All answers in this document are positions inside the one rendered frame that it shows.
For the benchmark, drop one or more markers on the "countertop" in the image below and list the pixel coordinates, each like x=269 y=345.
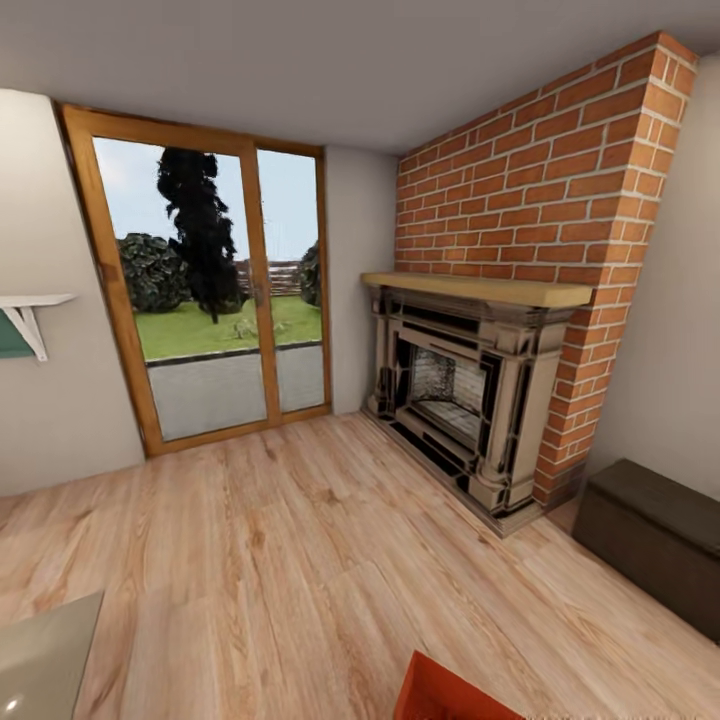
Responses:
x=525 y=293

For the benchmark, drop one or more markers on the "storage box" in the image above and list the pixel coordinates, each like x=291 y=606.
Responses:
x=430 y=692

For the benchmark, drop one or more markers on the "door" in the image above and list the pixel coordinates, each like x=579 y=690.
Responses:
x=211 y=244

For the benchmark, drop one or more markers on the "coffee table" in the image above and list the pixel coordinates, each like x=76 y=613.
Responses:
x=43 y=660

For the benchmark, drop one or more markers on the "shelf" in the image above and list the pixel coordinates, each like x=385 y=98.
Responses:
x=19 y=333

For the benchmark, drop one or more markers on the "wood fireplace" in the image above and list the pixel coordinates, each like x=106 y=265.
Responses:
x=463 y=386

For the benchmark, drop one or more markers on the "cabinet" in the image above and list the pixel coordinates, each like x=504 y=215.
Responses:
x=662 y=535

